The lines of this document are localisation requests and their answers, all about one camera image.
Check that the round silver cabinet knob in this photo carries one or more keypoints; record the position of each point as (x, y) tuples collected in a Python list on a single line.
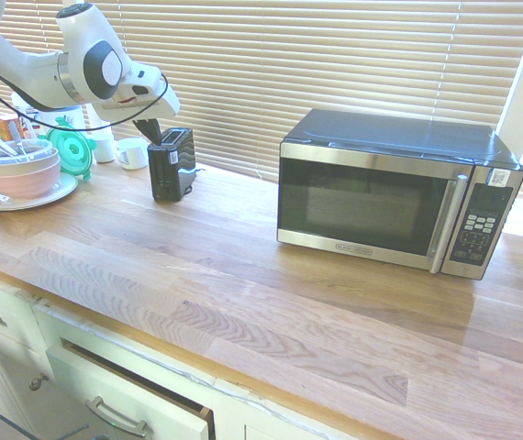
[(38, 381)]

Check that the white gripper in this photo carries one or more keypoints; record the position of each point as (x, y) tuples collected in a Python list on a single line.
[(151, 103)]

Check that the white dinner plate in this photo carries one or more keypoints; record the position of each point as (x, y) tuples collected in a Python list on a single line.
[(55, 192)]

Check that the green round container lid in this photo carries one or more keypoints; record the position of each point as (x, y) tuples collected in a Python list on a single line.
[(74, 151)]

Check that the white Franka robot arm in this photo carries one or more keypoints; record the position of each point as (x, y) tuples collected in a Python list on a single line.
[(36, 69)]

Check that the open white drawer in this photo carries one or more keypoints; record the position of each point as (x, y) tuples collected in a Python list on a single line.
[(119, 399)]

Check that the small white cup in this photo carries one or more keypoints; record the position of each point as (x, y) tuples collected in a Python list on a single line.
[(103, 150)]

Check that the orange food box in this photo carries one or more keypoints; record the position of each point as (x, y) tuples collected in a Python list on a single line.
[(7, 129)]

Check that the clear plastic container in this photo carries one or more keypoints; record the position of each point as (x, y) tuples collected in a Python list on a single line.
[(32, 149)]

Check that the wide beige window blind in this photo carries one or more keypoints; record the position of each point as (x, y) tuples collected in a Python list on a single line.
[(312, 59)]

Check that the grey bowl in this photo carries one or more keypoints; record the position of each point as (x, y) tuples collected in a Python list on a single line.
[(46, 161)]

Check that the black steel microwave oven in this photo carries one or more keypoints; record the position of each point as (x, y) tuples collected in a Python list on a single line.
[(371, 197)]

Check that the pink bowl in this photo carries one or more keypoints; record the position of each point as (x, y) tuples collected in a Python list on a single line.
[(18, 181)]

